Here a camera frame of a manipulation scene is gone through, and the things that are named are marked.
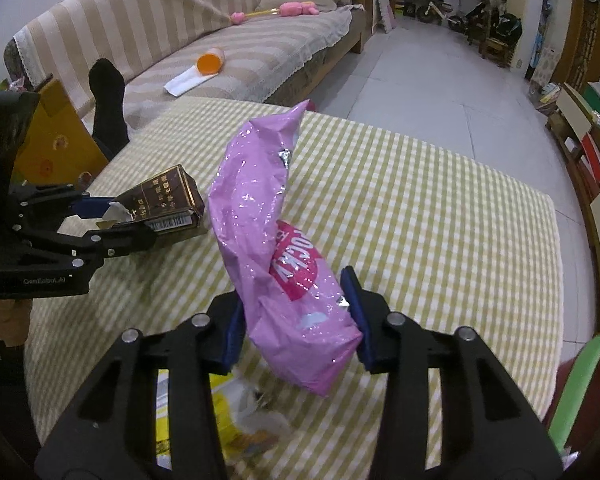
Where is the person's left hand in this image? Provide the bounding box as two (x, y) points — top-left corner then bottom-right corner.
(0, 294), (31, 348)

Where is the striped beige sofa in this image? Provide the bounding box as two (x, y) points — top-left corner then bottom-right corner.
(4, 0), (368, 128)

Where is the yellow packet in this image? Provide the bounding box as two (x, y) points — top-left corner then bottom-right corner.
(155, 370), (291, 466)

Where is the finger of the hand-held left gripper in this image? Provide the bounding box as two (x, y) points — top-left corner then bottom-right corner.
(15, 221), (158, 273)
(10, 184), (132, 231)

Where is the pink plush toy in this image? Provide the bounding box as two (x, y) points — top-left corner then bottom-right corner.
(230, 1), (321, 26)

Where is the black ride-on toy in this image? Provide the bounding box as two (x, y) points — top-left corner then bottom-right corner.
(465, 0), (523, 46)

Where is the cardboard box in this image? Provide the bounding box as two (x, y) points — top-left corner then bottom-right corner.
(12, 79), (110, 191)

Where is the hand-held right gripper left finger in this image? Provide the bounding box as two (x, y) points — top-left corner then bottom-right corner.
(34, 292), (246, 480)

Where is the brown drink carton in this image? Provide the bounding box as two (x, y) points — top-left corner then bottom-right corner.
(112, 164), (206, 238)

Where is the television cabinet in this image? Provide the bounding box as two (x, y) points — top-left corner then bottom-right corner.
(545, 82), (600, 321)

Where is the yellow checked tablecloth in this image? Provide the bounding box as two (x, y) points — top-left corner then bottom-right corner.
(22, 97), (566, 480)

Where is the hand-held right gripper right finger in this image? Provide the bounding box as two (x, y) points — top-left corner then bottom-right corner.
(340, 266), (566, 480)

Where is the balance bike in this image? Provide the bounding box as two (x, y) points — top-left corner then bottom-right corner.
(417, 0), (466, 31)

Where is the purple snack bag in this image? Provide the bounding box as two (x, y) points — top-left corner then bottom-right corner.
(207, 100), (366, 398)

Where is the orange cup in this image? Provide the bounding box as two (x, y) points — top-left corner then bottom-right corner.
(196, 47), (226, 77)

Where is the small wooden stool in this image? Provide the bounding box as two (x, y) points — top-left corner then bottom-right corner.
(482, 37), (511, 68)

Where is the black sock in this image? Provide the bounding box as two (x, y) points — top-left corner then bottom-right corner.
(89, 57), (131, 161)

